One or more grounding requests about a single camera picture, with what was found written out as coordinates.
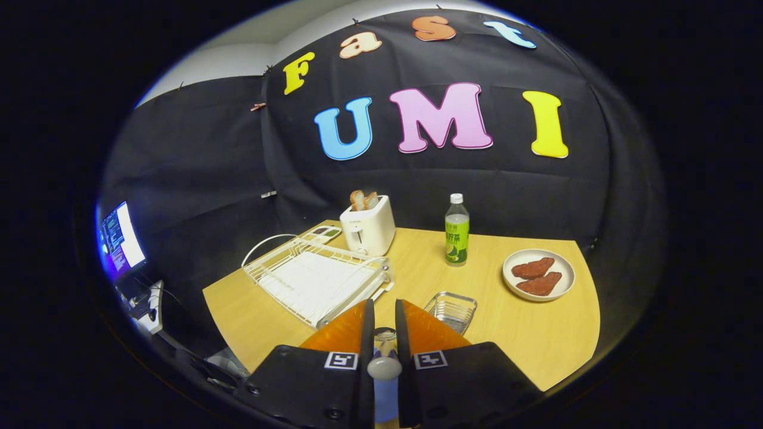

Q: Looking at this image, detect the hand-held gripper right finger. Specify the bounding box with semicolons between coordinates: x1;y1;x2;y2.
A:
394;299;545;428

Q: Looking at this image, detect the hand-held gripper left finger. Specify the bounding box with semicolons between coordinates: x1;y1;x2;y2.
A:
238;299;376;429

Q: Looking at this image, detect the spoon with blue handle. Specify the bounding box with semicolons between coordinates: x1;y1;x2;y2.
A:
367;327;404;381

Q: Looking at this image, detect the metal wire basket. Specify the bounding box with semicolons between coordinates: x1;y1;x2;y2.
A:
424;291;478;336

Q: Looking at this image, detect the white wire dish rack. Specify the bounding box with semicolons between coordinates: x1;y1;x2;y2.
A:
241;234;396;330

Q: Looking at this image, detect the white dish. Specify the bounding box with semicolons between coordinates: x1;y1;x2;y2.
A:
502;248;576;303

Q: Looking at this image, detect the white toaster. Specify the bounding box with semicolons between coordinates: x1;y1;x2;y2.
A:
339;195;397;257

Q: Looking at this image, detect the green label drink bottle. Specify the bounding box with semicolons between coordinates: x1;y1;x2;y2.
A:
444;192;471;267

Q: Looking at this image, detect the red meat slice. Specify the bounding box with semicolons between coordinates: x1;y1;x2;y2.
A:
511;257;556;280
516;271;563;297

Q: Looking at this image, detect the white desktop device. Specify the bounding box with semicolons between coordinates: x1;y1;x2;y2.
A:
138;279;166;335

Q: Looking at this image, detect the black backdrop cloth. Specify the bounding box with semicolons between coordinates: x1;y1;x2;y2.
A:
98;9;668;358

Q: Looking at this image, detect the lit computer monitor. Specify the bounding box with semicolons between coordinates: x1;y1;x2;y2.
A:
97;201;147;282

